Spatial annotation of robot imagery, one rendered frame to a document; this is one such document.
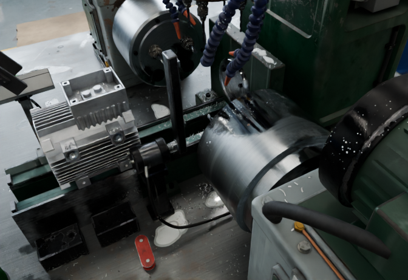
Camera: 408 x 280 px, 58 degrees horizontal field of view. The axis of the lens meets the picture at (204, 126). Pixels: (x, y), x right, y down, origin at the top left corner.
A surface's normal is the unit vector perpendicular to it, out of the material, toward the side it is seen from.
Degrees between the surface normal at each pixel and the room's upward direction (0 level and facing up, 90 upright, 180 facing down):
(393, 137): 41
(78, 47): 0
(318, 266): 0
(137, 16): 32
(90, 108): 90
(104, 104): 90
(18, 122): 0
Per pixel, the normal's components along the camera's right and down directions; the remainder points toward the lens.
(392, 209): -0.04, -0.74
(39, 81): 0.33, -0.02
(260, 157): -0.51, -0.45
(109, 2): 0.46, 0.58
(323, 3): -0.89, 0.33
